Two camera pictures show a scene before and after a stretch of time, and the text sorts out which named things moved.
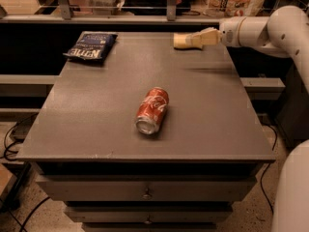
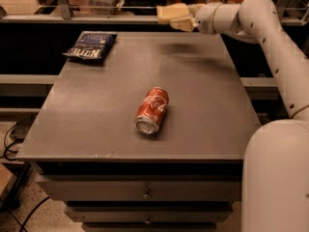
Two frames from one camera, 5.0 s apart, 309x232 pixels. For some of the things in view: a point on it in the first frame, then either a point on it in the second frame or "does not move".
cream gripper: x=229 y=34 → x=205 y=18
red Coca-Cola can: x=151 y=110 does not move
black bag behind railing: x=146 y=1 does not move
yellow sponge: x=180 y=40 → x=170 y=12
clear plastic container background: x=105 y=0 does not move
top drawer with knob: x=146 y=188 does not move
